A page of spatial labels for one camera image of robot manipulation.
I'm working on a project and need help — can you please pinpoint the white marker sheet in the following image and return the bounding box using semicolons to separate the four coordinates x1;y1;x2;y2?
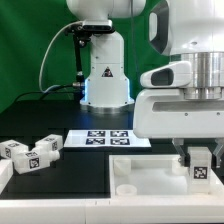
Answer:
64;130;151;148

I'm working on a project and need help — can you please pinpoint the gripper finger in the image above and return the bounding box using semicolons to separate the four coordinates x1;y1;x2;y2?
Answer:
172;138;188;166
213;138;224;164

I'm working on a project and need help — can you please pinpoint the black cable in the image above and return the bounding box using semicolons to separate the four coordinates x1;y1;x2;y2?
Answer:
13;84;83;103

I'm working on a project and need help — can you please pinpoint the white U-shaped fence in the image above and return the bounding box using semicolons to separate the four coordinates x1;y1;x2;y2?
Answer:
0;157;224;224

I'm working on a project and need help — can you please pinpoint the white square table top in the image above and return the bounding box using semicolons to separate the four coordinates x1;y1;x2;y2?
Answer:
109;154;224;198

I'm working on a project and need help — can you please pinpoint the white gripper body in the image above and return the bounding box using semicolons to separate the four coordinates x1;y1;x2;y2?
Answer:
133;61;224;139

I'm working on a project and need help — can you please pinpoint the grey camera cable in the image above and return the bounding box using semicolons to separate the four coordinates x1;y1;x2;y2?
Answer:
38;20;83;94

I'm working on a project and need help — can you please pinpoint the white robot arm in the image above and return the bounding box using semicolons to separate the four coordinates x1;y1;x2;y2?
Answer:
66;0;224;159

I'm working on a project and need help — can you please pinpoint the black camera on stand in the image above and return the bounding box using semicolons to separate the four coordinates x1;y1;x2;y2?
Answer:
64;20;115;89

